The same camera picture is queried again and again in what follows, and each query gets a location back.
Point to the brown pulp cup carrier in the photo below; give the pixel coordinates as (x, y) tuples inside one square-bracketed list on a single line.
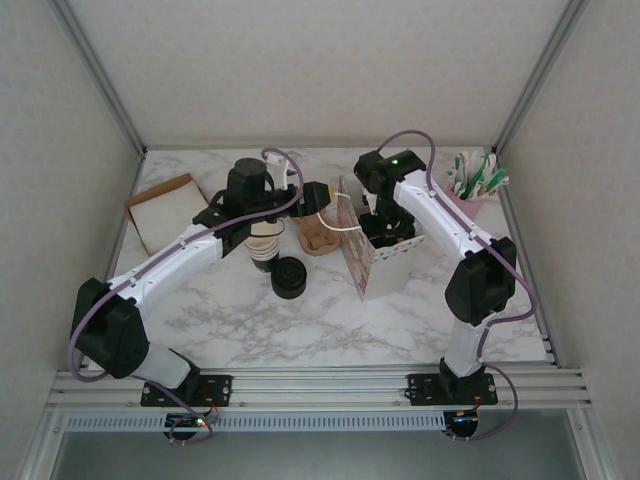
[(320, 240)]

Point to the stack of black paper cups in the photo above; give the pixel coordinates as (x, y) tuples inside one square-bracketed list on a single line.
[(262, 245)]

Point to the stack of black cup lids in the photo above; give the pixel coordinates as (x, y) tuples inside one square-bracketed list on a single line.
[(288, 277)]

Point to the brown cardboard napkin box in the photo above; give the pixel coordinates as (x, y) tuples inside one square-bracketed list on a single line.
[(165, 186)]

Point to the white paper napkin stack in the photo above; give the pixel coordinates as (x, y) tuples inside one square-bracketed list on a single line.
[(165, 215)]

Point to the cartoon animal paper gift bag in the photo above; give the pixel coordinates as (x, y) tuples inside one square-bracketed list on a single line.
[(385, 275)]

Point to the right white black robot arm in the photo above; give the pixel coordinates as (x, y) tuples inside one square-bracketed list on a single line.
[(435, 215)]

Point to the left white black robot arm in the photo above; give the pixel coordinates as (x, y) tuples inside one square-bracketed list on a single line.
[(165, 265)]

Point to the left controller board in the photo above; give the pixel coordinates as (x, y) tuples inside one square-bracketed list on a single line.
[(187, 422)]

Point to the controller board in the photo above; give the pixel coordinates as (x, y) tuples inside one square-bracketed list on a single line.
[(462, 425), (187, 422)]

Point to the right controller board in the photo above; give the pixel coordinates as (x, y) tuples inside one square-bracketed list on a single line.
[(462, 425)]

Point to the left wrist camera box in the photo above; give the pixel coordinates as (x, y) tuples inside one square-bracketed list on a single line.
[(290, 175)]

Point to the aluminium back table rail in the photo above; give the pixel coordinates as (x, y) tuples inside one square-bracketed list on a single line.
[(200, 147)]

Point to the aluminium side table rail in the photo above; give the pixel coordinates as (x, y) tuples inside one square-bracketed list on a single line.
[(116, 250), (511, 210)]

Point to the aluminium frame post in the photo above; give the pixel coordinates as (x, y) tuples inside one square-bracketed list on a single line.
[(539, 75), (99, 75)]

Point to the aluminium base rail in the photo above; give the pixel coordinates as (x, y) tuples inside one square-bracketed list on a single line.
[(320, 387)]

